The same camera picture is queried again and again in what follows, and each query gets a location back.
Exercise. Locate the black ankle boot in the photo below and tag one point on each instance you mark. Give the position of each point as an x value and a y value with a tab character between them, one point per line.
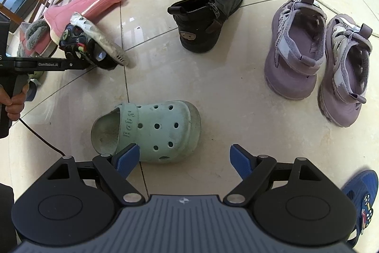
204	22

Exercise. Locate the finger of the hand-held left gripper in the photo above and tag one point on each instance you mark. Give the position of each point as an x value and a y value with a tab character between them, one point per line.
44	63

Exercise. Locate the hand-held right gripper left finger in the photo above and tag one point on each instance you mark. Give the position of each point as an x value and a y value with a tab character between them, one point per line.
127	159

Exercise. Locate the mint green clog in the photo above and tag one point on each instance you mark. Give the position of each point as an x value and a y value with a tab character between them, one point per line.
165	128

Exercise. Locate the pink fur-lined slipper boot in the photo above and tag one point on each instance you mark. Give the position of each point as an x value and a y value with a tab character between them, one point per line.
35	76
40	42

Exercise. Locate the purple white sneaker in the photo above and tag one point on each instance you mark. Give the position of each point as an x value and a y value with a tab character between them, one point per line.
340	105

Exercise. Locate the person's trouser leg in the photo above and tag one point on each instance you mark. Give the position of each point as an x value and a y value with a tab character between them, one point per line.
6	211

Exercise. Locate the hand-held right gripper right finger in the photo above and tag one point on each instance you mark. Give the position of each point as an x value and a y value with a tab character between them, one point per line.
241	161

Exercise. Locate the black sandal white sole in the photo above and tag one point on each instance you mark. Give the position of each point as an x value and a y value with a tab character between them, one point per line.
91	31

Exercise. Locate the blue slipper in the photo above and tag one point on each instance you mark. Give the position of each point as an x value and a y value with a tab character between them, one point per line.
359	196

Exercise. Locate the person's left hand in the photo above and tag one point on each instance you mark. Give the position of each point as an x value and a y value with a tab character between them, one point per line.
16	106

